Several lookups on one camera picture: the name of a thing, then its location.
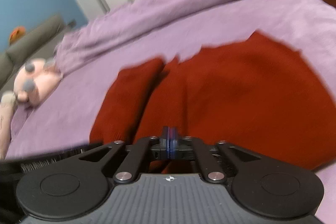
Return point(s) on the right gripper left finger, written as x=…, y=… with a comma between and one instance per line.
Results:
x=141, y=154

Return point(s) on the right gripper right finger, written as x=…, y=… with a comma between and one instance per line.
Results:
x=194, y=149

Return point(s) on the red knitted sweater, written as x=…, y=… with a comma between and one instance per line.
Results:
x=257, y=94

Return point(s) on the purple bed sheet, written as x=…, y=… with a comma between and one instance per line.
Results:
x=54, y=174

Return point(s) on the pink plush toy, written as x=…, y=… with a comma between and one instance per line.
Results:
x=34, y=82

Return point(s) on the grey sofa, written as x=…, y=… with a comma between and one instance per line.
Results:
x=38, y=43

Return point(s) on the orange toy on sofa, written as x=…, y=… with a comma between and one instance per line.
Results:
x=16, y=34

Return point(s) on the purple rolled duvet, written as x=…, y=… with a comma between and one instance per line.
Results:
x=120, y=26

